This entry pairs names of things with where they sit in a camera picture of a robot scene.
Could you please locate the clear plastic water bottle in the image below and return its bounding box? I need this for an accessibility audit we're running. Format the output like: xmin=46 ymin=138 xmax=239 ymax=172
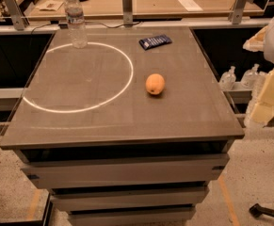
xmin=64 ymin=0 xmax=88 ymax=48

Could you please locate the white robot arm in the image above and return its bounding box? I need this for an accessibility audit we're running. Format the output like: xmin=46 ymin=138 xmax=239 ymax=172
xmin=243 ymin=17 xmax=274 ymax=128

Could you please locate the right clear sanitizer bottle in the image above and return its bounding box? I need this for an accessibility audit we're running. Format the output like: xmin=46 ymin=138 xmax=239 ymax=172
xmin=240 ymin=64 xmax=259 ymax=89

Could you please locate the clear sanitizer bottle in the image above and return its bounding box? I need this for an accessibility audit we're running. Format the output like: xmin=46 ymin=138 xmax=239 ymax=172
xmin=218 ymin=66 xmax=236 ymax=90
xmin=240 ymin=64 xmax=259 ymax=89

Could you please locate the left clear sanitizer bottle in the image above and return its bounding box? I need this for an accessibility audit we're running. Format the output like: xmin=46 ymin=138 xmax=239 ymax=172
xmin=218 ymin=66 xmax=236 ymax=90

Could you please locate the black chair base leg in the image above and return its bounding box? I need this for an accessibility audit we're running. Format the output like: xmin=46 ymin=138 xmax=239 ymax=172
xmin=249 ymin=203 xmax=274 ymax=218

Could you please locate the orange fruit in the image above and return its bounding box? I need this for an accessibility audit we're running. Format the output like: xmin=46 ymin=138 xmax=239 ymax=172
xmin=145 ymin=73 xmax=165 ymax=95

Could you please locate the white paper sheet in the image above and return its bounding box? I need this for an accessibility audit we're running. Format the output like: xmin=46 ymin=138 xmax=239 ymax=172
xmin=179 ymin=0 xmax=202 ymax=12

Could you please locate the blue snack wrapper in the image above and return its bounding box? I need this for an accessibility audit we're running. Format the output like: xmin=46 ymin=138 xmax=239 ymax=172
xmin=138 ymin=34 xmax=172 ymax=50

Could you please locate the small paper card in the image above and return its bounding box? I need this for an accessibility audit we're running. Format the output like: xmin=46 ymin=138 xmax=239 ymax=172
xmin=37 ymin=0 xmax=63 ymax=11

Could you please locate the right metal bracket post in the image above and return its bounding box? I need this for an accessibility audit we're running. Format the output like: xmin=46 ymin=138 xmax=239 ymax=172
xmin=228 ymin=0 xmax=248 ymax=24

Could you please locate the metal bracket post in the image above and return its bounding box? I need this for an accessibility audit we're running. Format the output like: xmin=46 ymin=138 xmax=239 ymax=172
xmin=122 ymin=0 xmax=133 ymax=26
xmin=228 ymin=0 xmax=248 ymax=24
xmin=4 ymin=0 xmax=29 ymax=31

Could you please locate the black cable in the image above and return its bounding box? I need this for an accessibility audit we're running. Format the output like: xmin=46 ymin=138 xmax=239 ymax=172
xmin=30 ymin=21 xmax=142 ymax=35

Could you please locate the middle metal bracket post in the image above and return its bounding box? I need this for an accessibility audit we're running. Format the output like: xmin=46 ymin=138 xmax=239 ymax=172
xmin=122 ymin=0 xmax=133 ymax=26

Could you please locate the left metal bracket post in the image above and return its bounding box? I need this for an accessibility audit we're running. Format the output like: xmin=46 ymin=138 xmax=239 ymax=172
xmin=4 ymin=0 xmax=29 ymax=31

